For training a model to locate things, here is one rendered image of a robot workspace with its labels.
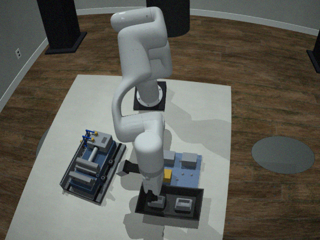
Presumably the yellow rectangular block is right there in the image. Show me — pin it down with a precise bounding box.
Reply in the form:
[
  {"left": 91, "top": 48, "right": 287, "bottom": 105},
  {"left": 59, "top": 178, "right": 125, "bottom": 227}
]
[{"left": 163, "top": 169, "right": 172, "bottom": 183}]

